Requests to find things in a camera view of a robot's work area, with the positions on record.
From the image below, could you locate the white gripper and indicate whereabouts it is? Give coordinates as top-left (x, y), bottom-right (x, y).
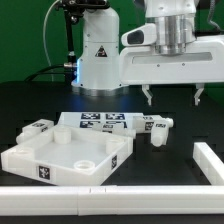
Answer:
top-left (120, 35), bottom-right (224, 106)

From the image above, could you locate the grey cable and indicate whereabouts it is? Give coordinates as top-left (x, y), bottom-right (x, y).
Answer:
top-left (42, 0), bottom-right (63, 83)

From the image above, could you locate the white front obstacle wall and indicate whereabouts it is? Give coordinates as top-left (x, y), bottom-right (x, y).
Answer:
top-left (0, 186), bottom-right (224, 216)

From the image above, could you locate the black camera stand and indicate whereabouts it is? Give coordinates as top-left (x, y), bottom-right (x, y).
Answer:
top-left (56, 0), bottom-right (110, 84)

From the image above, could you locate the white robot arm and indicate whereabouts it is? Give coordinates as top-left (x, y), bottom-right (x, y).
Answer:
top-left (72, 0), bottom-right (224, 100)

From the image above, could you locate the black cable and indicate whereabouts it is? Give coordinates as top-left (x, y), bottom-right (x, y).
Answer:
top-left (23, 64), bottom-right (73, 83)

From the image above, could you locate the white obstacle wall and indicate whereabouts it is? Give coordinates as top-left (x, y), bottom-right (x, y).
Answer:
top-left (0, 186), bottom-right (224, 216)
top-left (193, 142), bottom-right (224, 186)

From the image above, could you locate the white marker base plate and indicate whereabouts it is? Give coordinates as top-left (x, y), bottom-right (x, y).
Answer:
top-left (58, 112), bottom-right (142, 128)

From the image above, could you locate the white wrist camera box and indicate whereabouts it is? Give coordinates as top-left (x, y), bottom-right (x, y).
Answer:
top-left (121, 23), bottom-right (157, 47)

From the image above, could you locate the white square table top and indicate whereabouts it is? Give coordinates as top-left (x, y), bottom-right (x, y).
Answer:
top-left (1, 125), bottom-right (133, 186)

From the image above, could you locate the white right obstacle wall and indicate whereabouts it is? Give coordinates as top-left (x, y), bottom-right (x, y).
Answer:
top-left (193, 142), bottom-right (224, 186)

